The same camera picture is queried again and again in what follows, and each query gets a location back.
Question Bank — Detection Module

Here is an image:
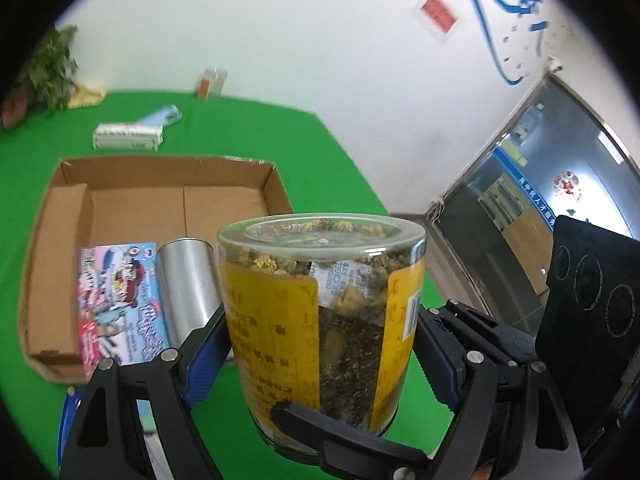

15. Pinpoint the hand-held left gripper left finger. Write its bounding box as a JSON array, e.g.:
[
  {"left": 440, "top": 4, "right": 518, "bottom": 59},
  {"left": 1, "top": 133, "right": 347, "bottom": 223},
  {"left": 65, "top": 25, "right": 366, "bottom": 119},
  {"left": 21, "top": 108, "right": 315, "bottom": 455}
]
[{"left": 59, "top": 304, "right": 232, "bottom": 480}]

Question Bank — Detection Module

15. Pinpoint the green tablecloth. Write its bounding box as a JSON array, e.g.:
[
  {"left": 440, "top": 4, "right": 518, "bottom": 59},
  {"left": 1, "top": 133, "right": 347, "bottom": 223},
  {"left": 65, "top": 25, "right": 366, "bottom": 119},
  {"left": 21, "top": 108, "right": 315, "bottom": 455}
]
[{"left": 0, "top": 90, "right": 453, "bottom": 480}]

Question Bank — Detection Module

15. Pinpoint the colourful board game box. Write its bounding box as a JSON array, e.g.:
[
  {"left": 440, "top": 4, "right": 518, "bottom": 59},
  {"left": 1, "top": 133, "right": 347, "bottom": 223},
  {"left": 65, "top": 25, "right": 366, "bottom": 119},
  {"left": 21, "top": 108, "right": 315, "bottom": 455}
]
[{"left": 77, "top": 242, "right": 173, "bottom": 383}]

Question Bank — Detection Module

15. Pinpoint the cardboard box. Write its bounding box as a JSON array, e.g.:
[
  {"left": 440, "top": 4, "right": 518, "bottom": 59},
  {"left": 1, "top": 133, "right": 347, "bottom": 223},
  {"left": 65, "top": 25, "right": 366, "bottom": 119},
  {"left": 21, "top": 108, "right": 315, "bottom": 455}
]
[{"left": 19, "top": 156, "right": 294, "bottom": 383}]

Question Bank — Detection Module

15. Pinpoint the red wall sign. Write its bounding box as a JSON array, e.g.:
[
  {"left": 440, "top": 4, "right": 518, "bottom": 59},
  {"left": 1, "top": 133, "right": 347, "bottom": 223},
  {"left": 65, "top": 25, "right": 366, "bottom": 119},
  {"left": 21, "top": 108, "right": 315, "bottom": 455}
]
[{"left": 412, "top": 0, "right": 460, "bottom": 42}]

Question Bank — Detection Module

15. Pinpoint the small glass jar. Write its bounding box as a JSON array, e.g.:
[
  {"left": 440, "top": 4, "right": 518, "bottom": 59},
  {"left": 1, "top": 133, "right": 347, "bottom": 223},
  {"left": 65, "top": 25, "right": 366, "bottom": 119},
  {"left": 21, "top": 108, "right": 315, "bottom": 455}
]
[{"left": 196, "top": 66, "right": 229, "bottom": 99}]

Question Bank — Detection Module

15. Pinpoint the yellow cloth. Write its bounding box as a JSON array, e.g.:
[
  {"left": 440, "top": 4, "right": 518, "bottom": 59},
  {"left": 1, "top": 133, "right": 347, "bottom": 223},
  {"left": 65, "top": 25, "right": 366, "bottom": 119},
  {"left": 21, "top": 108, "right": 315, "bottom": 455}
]
[{"left": 67, "top": 85, "right": 107, "bottom": 108}]

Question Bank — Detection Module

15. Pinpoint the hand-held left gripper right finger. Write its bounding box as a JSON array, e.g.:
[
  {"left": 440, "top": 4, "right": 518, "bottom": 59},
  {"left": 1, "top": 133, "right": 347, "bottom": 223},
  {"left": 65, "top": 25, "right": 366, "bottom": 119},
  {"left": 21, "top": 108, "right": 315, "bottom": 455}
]
[{"left": 417, "top": 307, "right": 586, "bottom": 480}]

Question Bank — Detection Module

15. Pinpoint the long white carton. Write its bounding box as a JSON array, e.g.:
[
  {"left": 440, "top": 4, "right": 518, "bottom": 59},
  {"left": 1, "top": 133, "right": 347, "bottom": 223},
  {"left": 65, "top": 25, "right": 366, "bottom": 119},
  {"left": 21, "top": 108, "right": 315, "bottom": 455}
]
[{"left": 93, "top": 122, "right": 164, "bottom": 151}]

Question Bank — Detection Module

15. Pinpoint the blue plastic device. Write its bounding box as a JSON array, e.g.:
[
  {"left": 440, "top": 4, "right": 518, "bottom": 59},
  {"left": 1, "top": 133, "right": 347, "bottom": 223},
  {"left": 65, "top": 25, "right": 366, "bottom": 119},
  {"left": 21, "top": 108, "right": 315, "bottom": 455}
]
[{"left": 60, "top": 387, "right": 85, "bottom": 463}]

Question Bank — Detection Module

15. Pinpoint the light blue packet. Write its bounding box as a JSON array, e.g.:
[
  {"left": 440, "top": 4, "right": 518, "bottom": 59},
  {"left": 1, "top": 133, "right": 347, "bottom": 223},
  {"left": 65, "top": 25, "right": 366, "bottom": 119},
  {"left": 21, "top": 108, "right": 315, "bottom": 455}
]
[{"left": 136, "top": 105, "right": 182, "bottom": 129}]

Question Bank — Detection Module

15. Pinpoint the blue wall decal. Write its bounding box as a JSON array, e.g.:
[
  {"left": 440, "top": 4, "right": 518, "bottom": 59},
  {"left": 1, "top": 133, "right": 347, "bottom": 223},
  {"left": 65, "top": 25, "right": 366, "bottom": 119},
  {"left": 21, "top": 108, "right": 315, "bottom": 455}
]
[{"left": 432, "top": 0, "right": 551, "bottom": 86}]

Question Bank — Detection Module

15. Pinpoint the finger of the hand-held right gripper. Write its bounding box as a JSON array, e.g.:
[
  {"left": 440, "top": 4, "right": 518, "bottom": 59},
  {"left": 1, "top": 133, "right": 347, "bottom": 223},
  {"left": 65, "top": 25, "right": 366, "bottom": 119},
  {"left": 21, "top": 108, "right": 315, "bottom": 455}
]
[
  {"left": 430, "top": 299, "right": 538, "bottom": 368},
  {"left": 270, "top": 401, "right": 432, "bottom": 480}
]

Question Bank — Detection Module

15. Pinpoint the yellow label clear jar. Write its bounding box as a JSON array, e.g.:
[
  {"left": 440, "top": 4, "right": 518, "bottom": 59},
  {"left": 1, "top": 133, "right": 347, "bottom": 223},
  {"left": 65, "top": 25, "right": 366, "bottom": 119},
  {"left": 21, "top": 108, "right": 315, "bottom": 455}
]
[{"left": 216, "top": 212, "right": 428, "bottom": 463}]

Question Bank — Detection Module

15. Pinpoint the silver metal can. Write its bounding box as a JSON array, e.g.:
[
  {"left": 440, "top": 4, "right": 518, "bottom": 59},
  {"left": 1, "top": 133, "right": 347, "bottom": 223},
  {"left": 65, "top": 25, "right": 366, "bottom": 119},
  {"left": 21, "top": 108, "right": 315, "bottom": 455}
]
[{"left": 156, "top": 239, "right": 236, "bottom": 361}]

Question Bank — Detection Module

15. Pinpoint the potted green plant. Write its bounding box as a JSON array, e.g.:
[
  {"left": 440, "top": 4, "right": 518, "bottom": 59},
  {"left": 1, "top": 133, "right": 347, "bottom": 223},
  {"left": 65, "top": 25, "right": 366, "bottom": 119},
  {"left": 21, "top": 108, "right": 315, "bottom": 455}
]
[{"left": 0, "top": 25, "right": 81, "bottom": 131}]

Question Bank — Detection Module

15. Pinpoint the glass door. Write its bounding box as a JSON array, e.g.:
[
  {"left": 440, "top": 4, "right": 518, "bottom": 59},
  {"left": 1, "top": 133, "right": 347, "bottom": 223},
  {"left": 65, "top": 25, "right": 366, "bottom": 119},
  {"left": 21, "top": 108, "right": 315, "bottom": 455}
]
[{"left": 425, "top": 72, "right": 640, "bottom": 321}]

